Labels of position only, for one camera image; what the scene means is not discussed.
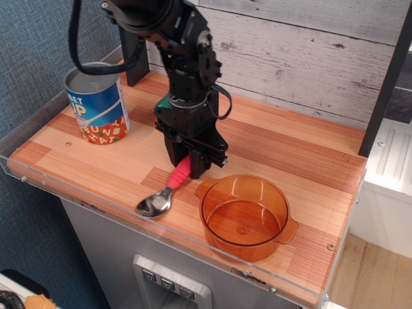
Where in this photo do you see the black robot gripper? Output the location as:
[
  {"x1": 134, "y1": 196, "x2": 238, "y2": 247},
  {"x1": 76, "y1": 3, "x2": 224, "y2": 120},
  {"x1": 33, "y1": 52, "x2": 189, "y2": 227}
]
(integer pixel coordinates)
[{"x1": 153, "y1": 88, "x2": 229, "y2": 179}]

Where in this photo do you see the red handled metal spoon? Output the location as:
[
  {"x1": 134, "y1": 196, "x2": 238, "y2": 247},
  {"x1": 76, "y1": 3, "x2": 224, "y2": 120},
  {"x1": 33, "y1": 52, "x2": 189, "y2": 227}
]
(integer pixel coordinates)
[{"x1": 136, "y1": 155, "x2": 191, "y2": 218}]

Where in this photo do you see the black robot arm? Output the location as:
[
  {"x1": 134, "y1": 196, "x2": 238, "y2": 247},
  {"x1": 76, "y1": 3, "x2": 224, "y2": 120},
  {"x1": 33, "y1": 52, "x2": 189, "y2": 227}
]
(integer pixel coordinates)
[{"x1": 102, "y1": 1, "x2": 230, "y2": 179}]

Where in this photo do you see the green toy pickle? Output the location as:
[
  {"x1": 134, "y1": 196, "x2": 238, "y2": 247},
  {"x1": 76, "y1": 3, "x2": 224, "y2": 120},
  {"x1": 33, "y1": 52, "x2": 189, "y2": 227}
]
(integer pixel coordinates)
[{"x1": 155, "y1": 96, "x2": 171, "y2": 111}]

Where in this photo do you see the orange transparent plastic pot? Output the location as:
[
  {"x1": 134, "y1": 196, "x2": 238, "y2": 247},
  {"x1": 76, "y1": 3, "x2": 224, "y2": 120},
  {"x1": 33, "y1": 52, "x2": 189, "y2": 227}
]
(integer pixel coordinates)
[{"x1": 195, "y1": 174, "x2": 299, "y2": 262}]

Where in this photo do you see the clear acrylic table guard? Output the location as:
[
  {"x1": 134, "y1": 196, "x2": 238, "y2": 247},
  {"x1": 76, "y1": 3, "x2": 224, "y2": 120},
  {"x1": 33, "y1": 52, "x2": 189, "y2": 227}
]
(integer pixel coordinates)
[{"x1": 0, "y1": 45, "x2": 368, "y2": 305}]

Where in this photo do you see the blue soup can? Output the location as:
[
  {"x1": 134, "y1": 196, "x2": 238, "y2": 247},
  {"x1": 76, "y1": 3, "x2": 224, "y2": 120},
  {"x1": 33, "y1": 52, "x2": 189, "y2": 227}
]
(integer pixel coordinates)
[{"x1": 62, "y1": 68, "x2": 130, "y2": 145}]

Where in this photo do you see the silver dispenser button panel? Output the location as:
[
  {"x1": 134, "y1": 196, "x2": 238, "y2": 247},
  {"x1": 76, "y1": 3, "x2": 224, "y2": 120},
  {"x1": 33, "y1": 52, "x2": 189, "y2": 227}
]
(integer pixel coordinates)
[{"x1": 133, "y1": 254, "x2": 212, "y2": 308}]

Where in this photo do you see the grey toy fridge cabinet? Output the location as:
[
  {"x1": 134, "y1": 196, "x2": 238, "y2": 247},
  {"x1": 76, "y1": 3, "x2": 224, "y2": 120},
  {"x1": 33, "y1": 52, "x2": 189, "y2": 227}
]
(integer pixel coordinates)
[{"x1": 62, "y1": 200, "x2": 298, "y2": 308}]

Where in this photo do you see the white toy sink unit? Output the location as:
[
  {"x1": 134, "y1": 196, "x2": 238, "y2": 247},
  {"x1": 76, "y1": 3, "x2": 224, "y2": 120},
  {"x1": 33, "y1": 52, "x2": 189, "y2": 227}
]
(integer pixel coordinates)
[{"x1": 349, "y1": 119, "x2": 411, "y2": 258}]

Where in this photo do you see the black and orange object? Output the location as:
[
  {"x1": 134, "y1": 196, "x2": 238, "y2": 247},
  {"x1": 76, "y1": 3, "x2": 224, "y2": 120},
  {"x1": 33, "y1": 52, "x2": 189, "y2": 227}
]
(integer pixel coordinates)
[{"x1": 1, "y1": 269, "x2": 58, "y2": 308}]

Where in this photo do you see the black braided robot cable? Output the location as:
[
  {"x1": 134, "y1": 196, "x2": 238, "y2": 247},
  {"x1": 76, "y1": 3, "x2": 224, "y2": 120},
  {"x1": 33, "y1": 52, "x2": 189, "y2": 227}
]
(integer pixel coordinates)
[{"x1": 68, "y1": 0, "x2": 145, "y2": 77}]

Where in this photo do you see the dark right frame post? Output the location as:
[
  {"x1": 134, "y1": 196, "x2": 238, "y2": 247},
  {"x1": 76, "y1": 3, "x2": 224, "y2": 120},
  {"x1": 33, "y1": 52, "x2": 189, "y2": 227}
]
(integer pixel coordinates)
[{"x1": 358, "y1": 1, "x2": 411, "y2": 158}]

